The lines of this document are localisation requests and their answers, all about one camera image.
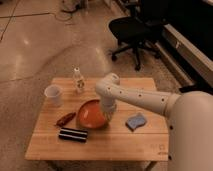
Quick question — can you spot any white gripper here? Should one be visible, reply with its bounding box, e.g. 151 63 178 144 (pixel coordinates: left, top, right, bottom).
100 97 117 121

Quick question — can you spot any orange ceramic bowl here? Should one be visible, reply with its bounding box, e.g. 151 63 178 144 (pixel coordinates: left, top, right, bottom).
76 99 108 129

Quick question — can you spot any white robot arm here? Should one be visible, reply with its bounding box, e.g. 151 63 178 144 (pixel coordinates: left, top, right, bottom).
95 73 213 171

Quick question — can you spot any blue sponge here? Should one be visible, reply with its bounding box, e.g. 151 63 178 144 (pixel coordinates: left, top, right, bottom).
125 113 147 131

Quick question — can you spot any wooden folding table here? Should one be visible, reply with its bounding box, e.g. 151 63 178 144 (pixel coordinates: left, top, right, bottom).
25 78 168 161

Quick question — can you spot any red chili pepper toy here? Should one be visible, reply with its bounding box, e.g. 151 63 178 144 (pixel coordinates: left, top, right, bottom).
56 112 76 127

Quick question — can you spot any black white striped box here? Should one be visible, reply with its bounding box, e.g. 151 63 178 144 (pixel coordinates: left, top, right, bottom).
58 128 88 143

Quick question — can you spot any clear plastic bottle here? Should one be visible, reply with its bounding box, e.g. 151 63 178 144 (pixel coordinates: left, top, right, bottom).
73 67 85 93

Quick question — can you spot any white plastic cup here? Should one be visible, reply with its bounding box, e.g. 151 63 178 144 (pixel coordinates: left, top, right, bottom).
44 85 62 107

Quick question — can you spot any black office chair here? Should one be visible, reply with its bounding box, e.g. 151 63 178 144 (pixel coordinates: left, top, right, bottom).
109 0 170 71

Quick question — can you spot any white long desk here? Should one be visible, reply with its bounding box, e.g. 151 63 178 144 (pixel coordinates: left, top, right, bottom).
156 24 213 90

